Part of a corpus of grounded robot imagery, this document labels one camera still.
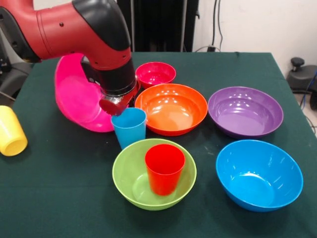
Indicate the orange bowl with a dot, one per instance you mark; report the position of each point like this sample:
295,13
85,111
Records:
173,116

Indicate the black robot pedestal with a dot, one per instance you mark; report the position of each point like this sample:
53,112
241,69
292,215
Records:
158,24

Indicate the dark green table cloth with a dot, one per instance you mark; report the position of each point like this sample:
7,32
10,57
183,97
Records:
223,69

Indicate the black chair base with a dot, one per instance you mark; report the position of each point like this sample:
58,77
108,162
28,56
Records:
12,79
303,77

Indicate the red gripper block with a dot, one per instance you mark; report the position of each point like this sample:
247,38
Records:
114,110

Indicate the purple bowl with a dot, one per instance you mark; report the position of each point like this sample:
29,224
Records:
245,116

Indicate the small pink bowl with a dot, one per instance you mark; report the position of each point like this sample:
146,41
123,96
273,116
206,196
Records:
158,74

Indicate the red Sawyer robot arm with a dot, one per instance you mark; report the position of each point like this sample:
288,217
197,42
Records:
74,29

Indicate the yellow cup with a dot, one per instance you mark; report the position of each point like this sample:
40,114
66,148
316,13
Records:
10,131

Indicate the blue cup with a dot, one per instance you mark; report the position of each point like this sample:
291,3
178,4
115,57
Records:
130,134

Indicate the blue bowl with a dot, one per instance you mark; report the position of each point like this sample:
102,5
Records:
257,183

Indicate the green bowl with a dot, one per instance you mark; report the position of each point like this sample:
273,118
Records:
126,178

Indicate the large magenta bowl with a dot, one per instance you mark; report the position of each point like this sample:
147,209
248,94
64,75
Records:
74,99

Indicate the red cup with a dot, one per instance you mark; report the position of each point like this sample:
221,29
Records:
163,178

